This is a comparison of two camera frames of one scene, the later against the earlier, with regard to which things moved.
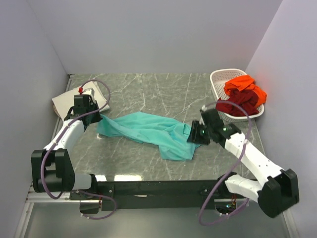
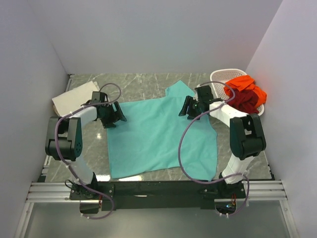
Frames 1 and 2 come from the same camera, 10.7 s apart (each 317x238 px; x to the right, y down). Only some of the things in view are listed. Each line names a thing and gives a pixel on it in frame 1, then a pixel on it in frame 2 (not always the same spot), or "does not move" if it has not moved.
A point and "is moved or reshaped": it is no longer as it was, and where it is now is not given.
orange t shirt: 244,83 does not move
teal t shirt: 171,137 is moved or reshaped
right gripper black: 193,136 → 184,110
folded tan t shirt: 56,111 does not move
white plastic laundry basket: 218,77 does not move
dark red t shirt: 246,99 does not move
